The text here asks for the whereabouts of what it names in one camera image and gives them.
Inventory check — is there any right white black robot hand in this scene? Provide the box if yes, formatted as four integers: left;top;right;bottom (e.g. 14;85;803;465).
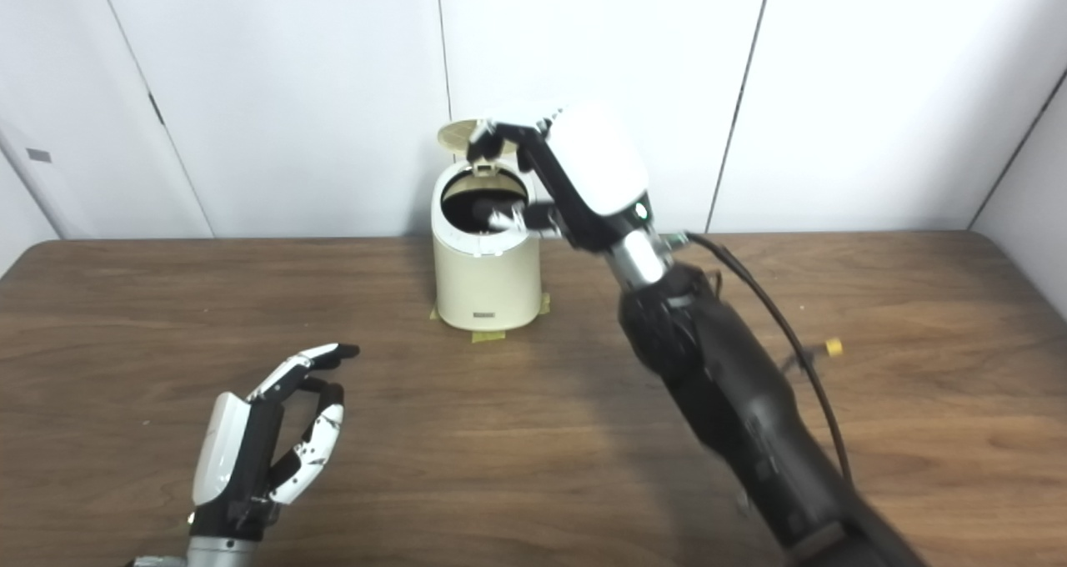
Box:
466;103;660;253

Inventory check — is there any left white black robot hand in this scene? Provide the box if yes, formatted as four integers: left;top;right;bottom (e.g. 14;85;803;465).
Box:
190;343;361;544

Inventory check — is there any cream round bin lid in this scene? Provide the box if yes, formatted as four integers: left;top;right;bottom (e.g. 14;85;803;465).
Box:
438;118;503;178

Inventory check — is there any cream-colored round bin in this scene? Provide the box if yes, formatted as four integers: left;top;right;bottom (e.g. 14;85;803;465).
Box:
431;160;542;332

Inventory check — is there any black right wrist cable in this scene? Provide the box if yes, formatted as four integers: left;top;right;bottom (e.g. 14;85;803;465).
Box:
665;231;854;486

